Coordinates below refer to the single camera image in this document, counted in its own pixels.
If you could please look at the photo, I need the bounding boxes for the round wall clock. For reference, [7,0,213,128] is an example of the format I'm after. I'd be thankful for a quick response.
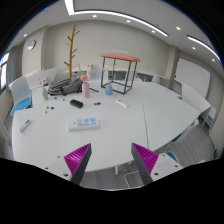
[27,40,36,51]

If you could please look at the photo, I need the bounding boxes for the white power strip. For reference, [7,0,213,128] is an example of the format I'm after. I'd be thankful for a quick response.
[68,117,100,131]

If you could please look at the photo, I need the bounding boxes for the white charger adapter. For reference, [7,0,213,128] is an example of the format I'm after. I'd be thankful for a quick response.
[115,99,129,108]

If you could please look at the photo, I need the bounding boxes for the black rectangular box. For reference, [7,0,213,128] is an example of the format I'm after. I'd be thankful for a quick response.
[70,99,83,108]

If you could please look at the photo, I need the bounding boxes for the blue vase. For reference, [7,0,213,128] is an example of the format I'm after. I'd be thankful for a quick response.
[105,84,113,95]

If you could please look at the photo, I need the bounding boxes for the small coloured pieces left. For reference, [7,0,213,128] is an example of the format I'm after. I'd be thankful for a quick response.
[44,106,54,114]

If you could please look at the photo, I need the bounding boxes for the white whiteboard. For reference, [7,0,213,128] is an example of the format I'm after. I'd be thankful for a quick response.
[175,58,210,97]

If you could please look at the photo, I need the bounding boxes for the red blue small pieces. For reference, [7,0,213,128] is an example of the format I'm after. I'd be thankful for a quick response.
[93,102,101,106]

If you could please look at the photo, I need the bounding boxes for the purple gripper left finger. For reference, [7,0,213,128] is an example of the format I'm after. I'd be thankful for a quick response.
[64,144,92,185]

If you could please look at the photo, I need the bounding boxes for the pink vase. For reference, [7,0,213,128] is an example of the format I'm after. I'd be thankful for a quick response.
[82,82,89,98]

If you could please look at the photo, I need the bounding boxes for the white remote control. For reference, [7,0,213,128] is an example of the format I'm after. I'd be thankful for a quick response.
[18,119,32,133]

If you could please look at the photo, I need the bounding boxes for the white chair blue seat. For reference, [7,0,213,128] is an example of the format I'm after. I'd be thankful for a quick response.
[11,76,32,114]

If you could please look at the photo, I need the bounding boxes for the yellow wooden coat tree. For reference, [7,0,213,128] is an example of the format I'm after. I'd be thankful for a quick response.
[64,24,80,78]

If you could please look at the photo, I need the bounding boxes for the grey backpack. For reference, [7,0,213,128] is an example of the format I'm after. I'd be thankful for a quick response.
[48,76,83,96]

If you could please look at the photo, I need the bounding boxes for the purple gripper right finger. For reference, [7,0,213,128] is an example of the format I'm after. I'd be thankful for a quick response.
[131,143,159,185]

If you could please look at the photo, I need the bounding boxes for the green vase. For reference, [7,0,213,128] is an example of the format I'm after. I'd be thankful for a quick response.
[42,87,48,100]

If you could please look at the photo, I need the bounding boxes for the black frame orange-top stand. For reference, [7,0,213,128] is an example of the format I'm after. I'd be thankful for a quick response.
[100,53,140,94]

